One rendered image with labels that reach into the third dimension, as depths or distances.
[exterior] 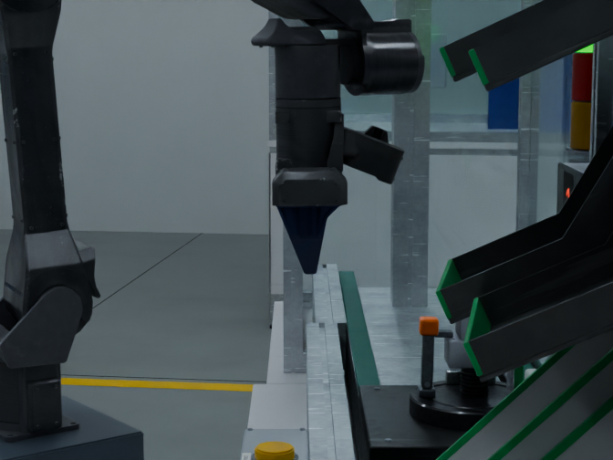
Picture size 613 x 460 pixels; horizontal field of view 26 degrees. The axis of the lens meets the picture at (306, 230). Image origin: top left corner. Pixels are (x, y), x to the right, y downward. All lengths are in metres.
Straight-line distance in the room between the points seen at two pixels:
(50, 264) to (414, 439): 0.48
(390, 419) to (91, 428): 0.43
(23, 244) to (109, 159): 8.49
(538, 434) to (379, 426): 0.53
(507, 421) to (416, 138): 1.27
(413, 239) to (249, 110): 7.06
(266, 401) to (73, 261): 0.89
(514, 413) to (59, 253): 0.38
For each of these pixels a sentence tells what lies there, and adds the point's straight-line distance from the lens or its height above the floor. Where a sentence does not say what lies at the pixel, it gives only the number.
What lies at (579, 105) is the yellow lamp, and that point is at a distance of 1.40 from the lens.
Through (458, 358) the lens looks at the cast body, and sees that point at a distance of 1.43.
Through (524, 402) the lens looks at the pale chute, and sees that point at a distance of 1.03.
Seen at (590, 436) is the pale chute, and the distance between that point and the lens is 0.88.
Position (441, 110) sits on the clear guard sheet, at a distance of 2.54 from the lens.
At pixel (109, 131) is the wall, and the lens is 9.54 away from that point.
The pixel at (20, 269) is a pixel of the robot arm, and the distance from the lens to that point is 1.08.
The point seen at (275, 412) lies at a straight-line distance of 1.86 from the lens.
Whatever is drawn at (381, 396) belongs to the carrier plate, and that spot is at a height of 0.97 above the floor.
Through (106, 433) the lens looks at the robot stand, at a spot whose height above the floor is 1.06.
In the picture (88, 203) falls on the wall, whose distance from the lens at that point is 9.64.
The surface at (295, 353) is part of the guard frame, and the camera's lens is 2.07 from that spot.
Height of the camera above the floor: 1.38
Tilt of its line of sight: 8 degrees down
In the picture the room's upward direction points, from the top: straight up
